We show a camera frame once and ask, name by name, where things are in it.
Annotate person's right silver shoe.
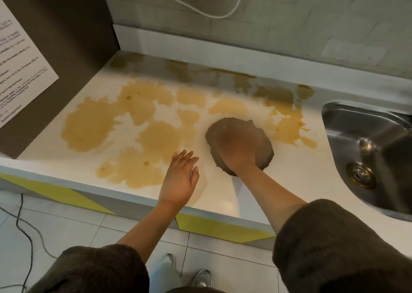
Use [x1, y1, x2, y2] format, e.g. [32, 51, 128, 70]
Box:
[192, 269, 212, 288]

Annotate white backsplash ledge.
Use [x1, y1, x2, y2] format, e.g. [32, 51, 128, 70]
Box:
[112, 23, 412, 105]

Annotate person's left forearm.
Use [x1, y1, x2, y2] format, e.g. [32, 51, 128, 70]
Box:
[116, 199, 187, 264]

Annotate brown knit sweater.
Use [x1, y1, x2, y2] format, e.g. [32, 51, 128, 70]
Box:
[27, 199, 412, 293]

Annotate person's right hand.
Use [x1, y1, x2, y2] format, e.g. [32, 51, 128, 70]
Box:
[212, 127, 258, 176]

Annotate brass sink drain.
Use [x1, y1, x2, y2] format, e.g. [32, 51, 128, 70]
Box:
[346, 162, 376, 190]

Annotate dark brown side panel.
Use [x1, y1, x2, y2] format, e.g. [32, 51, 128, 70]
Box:
[0, 0, 121, 159]

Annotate person's silver shoe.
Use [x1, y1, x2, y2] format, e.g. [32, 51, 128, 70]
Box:
[192, 269, 212, 288]
[158, 253, 177, 272]

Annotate person's left hand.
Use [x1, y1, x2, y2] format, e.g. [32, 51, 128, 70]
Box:
[158, 149, 200, 208]

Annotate white paper notice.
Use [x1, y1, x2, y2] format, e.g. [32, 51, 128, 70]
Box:
[0, 0, 60, 129]

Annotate dark brown cleaning cloth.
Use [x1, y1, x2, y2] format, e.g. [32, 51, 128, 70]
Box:
[205, 117, 275, 177]

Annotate stainless steel sink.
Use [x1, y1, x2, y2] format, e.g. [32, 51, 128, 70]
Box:
[321, 100, 412, 223]

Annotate brown liquid spill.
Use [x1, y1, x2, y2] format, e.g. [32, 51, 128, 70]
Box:
[61, 52, 318, 189]

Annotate yellow grey cabinet front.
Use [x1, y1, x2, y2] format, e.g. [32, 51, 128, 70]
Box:
[0, 172, 277, 250]

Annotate light blue jeans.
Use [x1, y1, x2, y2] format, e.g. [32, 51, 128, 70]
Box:
[148, 263, 182, 293]

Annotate white cable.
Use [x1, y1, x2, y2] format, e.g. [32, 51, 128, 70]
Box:
[156, 0, 242, 20]

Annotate person's right forearm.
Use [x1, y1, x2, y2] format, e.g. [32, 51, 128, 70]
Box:
[236, 166, 308, 236]

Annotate black floor cable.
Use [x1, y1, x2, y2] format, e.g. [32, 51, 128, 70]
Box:
[0, 193, 58, 293]

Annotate person's left silver shoe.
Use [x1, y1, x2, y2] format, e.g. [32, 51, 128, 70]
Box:
[158, 253, 177, 272]

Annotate white countertop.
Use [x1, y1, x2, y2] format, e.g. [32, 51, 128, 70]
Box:
[0, 50, 412, 258]

